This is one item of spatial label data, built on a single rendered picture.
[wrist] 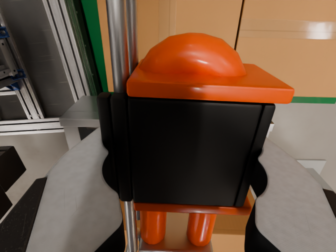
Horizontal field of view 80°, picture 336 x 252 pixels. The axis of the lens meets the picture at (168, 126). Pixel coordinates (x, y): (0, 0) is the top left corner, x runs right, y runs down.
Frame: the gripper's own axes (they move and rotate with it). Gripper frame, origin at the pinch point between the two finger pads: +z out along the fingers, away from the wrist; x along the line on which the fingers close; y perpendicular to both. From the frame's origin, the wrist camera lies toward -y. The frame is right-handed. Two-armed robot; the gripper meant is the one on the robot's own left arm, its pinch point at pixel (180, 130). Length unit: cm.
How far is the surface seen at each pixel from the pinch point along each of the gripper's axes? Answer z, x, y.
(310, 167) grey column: 107, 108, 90
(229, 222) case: 15.4, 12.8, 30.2
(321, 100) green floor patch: 108, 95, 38
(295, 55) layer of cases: 54, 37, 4
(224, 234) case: 13.0, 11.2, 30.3
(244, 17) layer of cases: 54, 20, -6
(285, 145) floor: 108, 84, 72
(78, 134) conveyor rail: 48, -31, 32
